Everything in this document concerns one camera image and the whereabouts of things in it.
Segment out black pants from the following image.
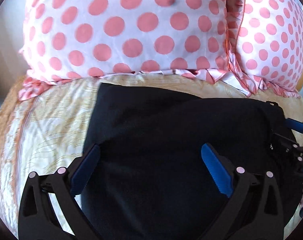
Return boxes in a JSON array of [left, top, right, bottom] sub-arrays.
[[81, 83, 303, 239]]

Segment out cream patterned bedspread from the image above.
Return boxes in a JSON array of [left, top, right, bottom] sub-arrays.
[[0, 74, 303, 238]]

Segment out rear pink polka-dot pillow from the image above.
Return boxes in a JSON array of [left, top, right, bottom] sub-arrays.
[[226, 0, 303, 97]]

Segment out pink polka-dot pillow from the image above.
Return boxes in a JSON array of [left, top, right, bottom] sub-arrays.
[[226, 0, 303, 97], [18, 0, 232, 102]]

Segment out front pink polka-dot pillow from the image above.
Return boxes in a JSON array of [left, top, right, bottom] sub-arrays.
[[18, 0, 232, 102]]

